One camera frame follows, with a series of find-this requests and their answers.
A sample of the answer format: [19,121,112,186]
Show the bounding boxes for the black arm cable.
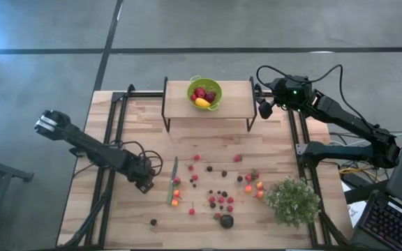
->
[255,63,383,130]
[110,139,164,177]

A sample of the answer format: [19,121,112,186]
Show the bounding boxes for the green plastic colander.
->
[186,75,223,112]

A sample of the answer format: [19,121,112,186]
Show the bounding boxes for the wooden shelf riser black legs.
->
[161,75,258,133]

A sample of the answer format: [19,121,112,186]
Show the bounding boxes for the black metal stand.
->
[0,152,35,247]

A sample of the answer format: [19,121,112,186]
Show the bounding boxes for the yellow cable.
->
[338,166,366,175]

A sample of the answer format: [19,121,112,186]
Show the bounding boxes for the black aluminium frame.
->
[57,83,352,250]

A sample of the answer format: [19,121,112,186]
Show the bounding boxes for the light green cucumber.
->
[165,155,179,206]

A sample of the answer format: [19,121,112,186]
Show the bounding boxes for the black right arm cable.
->
[255,63,383,130]

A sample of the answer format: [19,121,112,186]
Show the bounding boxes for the dark toy avocado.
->
[219,214,235,230]

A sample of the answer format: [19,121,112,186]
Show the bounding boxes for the white paper sheet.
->
[346,200,368,228]

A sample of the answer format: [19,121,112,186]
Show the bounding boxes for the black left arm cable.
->
[110,139,164,177]

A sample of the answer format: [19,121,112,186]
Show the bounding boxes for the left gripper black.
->
[126,157,156,195]

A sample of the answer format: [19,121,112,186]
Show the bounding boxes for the potted plant white flowers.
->
[264,175,322,230]

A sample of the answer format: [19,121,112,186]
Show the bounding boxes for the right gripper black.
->
[255,77,292,120]

